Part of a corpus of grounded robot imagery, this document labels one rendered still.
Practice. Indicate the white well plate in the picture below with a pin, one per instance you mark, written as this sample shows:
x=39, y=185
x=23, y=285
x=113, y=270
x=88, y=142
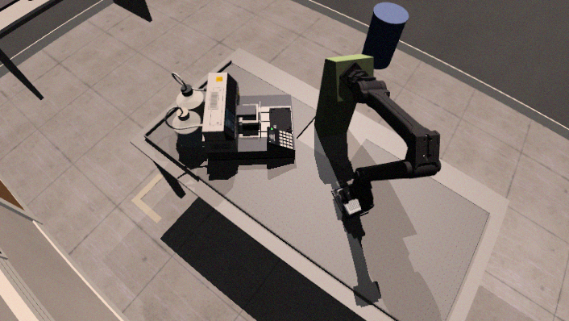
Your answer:
x=356, y=206

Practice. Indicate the black raised edge strip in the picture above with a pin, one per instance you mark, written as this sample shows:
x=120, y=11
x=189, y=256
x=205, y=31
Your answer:
x=173, y=110

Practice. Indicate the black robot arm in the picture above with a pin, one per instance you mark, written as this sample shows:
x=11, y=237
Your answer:
x=375, y=94

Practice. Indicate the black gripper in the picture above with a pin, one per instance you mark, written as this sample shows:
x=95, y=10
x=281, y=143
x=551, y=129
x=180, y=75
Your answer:
x=345, y=191

